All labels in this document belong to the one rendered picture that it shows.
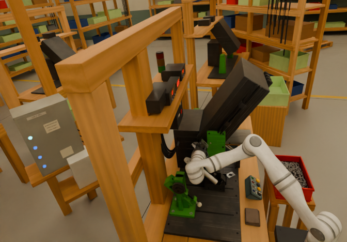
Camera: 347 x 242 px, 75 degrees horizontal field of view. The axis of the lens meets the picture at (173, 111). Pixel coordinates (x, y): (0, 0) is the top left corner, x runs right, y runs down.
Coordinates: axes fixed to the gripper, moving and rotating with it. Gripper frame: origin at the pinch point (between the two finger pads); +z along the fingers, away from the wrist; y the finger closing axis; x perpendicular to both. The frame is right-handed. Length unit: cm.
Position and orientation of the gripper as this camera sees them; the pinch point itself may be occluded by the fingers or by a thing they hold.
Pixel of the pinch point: (201, 146)
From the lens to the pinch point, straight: 138.4
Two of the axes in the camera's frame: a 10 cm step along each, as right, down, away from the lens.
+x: -6.8, 6.6, 3.3
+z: 2.3, -2.5, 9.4
